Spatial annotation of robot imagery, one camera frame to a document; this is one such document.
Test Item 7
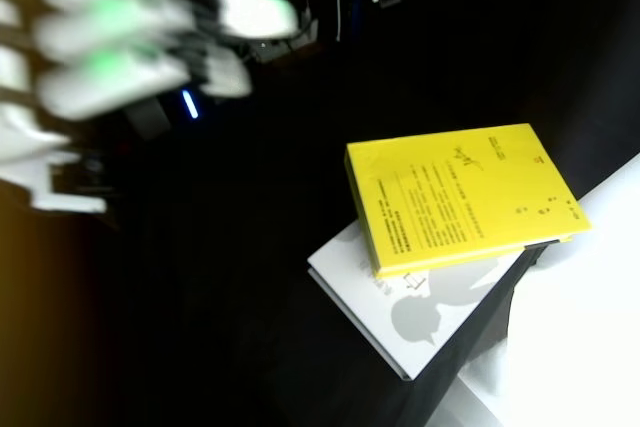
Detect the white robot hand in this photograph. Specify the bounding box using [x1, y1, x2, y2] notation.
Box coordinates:
[0, 0, 305, 168]

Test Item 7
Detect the yellow book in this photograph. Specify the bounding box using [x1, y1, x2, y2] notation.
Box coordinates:
[343, 122, 595, 281]

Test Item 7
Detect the white device with blue light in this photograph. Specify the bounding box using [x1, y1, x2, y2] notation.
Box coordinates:
[119, 89, 201, 143]

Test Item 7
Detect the grey power strip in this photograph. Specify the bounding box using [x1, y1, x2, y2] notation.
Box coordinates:
[249, 21, 320, 61]

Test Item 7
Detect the black table cloth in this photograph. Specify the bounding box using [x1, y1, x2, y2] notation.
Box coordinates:
[74, 0, 640, 427]

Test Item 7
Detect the white book with grey print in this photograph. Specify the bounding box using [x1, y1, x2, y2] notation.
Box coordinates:
[306, 234, 541, 382]

